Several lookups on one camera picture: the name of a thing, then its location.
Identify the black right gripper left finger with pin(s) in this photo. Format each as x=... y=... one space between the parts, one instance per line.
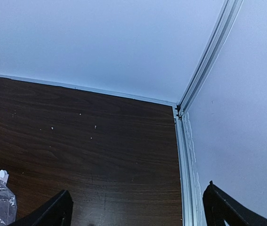
x=57 y=211

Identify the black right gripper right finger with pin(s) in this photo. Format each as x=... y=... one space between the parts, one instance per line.
x=221 y=209

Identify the right side aluminium rail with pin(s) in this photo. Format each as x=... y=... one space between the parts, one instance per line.
x=189 y=179

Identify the right rear aluminium post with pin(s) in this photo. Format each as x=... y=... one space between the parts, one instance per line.
x=218 y=37

